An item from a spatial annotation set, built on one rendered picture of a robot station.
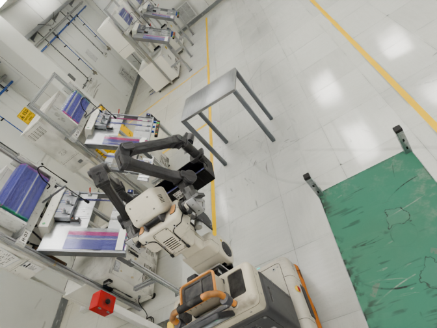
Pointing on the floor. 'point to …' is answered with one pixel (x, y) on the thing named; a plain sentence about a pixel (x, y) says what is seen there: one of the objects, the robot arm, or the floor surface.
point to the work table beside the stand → (190, 105)
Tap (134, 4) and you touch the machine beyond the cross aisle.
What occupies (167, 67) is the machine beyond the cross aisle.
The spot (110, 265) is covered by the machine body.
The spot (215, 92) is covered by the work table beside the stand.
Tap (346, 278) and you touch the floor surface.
